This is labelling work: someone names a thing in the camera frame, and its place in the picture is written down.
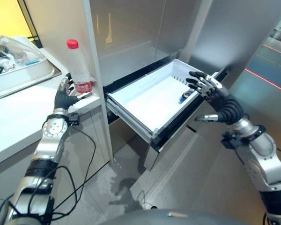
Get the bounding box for clear plastic bag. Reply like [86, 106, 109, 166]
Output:
[0, 35, 45, 68]

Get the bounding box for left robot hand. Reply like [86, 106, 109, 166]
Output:
[53, 73, 93, 111]

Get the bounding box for clear red-capped water bottle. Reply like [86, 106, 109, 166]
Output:
[66, 39, 93, 94]

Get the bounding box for steel sink rim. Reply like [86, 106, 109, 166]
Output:
[0, 58, 63, 102]

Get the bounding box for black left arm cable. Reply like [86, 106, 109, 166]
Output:
[0, 128, 96, 225]

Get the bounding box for blue drink can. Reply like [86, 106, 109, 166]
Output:
[177, 88, 195, 104]

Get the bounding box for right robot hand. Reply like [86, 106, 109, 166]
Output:
[185, 71, 246, 125]

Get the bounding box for white refrigerator drawer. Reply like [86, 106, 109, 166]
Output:
[104, 58, 228, 152]

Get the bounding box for white plastic tray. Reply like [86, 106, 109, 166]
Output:
[0, 37, 47, 95]

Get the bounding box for black metal frame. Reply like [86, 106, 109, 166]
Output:
[16, 0, 44, 48]

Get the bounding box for stainless steel refrigerator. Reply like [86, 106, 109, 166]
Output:
[82, 0, 281, 211]

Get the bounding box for white small bottle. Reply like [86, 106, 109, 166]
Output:
[0, 57, 15, 72]

